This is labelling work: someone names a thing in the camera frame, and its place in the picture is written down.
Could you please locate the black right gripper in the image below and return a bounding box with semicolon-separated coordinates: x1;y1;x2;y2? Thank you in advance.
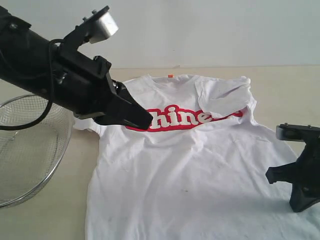
265;136;320;213

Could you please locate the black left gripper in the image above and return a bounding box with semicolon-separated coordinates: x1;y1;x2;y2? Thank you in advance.
52;52;153;130

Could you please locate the white t-shirt red logo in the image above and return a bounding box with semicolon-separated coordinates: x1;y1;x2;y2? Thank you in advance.
74;75;320;240

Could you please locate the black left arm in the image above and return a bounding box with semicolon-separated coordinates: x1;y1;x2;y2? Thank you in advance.
0;6;153;131

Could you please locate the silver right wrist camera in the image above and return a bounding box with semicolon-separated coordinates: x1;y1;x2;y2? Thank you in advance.
275;123;320;144

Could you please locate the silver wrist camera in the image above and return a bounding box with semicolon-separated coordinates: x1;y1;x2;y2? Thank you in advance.
79;5;119;44
275;123;320;144

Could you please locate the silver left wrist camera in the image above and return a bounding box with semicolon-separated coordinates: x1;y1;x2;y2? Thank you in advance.
79;5;119;44

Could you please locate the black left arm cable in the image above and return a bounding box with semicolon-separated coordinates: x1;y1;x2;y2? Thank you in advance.
0;38;66;131

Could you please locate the silver wire mesh basket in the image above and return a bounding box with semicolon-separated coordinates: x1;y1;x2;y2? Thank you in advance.
0;104;74;208

